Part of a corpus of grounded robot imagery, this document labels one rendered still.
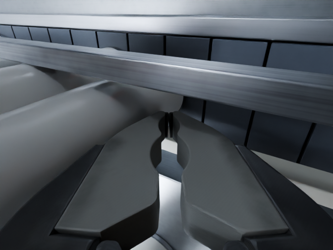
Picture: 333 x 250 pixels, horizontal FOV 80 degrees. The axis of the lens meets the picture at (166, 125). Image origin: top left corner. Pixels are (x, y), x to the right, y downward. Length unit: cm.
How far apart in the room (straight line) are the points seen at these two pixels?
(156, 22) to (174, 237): 27
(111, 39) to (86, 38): 3
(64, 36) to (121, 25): 8
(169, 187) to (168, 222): 7
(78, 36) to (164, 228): 27
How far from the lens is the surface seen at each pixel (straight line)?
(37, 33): 30
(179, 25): 17
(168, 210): 28
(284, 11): 20
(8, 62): 21
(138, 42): 19
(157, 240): 34
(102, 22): 22
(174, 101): 16
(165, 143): 16
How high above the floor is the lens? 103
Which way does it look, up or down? 49 degrees down
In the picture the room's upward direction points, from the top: 131 degrees counter-clockwise
